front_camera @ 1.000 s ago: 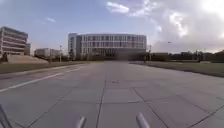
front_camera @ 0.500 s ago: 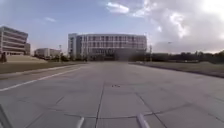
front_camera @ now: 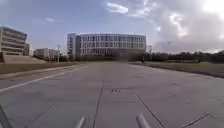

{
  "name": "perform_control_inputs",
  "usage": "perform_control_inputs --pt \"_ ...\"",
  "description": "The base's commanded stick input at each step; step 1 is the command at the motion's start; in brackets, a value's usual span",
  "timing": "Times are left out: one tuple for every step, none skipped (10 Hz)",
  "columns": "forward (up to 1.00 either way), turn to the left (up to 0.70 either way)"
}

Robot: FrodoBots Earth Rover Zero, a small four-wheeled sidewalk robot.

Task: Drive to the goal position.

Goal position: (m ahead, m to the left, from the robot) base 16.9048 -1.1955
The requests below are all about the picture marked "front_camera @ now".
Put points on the large curved glass building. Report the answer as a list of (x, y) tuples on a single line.
[(110, 45)]

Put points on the pole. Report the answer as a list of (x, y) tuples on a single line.
[(58, 54)]

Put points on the robot's own part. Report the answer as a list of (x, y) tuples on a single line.
[(142, 121), (80, 122)]

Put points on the low pale building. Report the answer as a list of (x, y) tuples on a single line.
[(45, 53)]

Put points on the row of trees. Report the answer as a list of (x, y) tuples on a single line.
[(186, 56)]

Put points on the concrete kerb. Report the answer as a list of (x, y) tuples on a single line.
[(33, 71)]

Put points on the grey tiered building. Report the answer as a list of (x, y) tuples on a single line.
[(11, 40)]

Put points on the sloped concrete wall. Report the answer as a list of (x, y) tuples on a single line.
[(21, 59)]

